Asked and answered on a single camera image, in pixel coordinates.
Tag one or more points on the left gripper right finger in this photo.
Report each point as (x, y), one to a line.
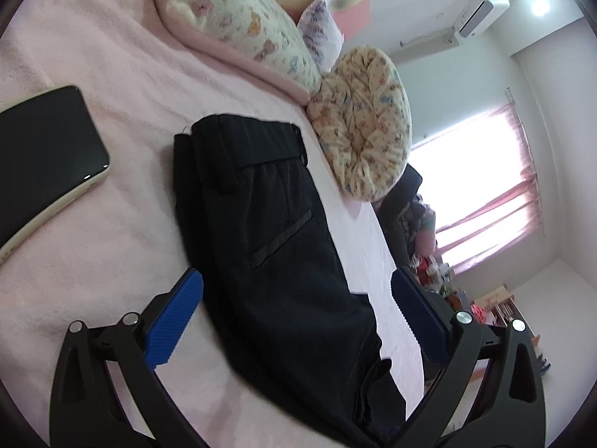
(509, 409)

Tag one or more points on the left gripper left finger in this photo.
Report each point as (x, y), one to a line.
(85, 408)

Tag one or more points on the black pants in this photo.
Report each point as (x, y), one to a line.
(253, 225)

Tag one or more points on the pink white bookshelf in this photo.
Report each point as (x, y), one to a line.
(498, 308)

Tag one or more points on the pink curtain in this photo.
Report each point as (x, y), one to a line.
(487, 191)

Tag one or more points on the dark clothes pile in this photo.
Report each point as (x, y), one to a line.
(408, 224)

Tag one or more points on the rolled floral quilt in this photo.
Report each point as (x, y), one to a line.
(363, 121)

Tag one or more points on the pink fleece bed blanket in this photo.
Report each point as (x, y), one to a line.
(113, 249)

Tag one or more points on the white air conditioner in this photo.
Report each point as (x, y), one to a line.
(475, 18)

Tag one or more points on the purple floral small pillow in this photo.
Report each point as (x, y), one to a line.
(321, 35)

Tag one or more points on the long bear print pillow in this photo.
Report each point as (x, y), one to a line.
(256, 36)

